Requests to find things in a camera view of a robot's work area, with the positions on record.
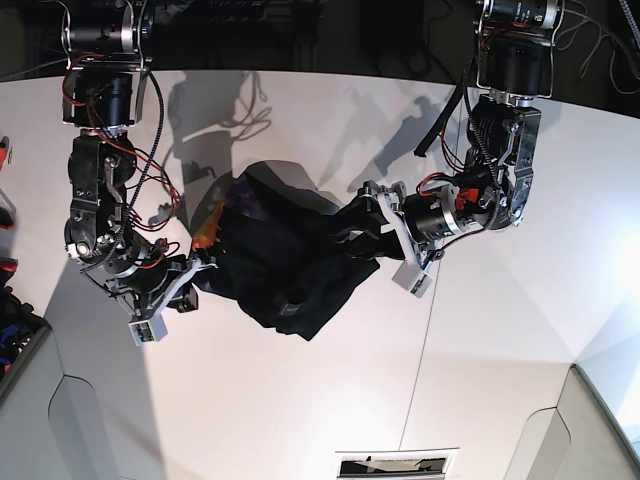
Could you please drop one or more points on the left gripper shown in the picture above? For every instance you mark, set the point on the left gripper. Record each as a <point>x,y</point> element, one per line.
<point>421,223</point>

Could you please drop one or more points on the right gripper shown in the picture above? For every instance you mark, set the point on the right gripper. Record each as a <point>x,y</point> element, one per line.
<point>144,293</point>

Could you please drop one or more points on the black t-shirt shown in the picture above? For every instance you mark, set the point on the black t-shirt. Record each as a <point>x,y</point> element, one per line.
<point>274,258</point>

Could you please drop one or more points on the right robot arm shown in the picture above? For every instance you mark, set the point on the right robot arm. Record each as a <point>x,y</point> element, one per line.
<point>107,46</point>

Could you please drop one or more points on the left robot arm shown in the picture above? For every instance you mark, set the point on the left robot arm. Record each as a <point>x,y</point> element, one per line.
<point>487,190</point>

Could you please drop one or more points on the grey bin at left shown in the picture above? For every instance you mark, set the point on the grey bin at left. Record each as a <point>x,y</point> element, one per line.
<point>51,423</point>

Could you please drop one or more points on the printed paper sheet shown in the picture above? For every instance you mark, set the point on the printed paper sheet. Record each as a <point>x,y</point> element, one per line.
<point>404,464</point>

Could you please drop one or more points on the orange black tool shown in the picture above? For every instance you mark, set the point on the orange black tool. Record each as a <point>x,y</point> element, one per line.
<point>5,151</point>

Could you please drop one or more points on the grey panel at right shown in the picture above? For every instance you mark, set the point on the grey panel at right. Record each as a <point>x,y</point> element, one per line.
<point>578,438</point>

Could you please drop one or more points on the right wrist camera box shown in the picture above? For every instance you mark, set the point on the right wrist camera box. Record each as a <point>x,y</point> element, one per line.
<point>150,330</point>

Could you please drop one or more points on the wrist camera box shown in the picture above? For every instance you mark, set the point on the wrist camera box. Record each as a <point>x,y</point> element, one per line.
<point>150,330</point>
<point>412,279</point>

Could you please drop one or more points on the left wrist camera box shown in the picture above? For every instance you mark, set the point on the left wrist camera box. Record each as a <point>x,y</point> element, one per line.
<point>412,279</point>

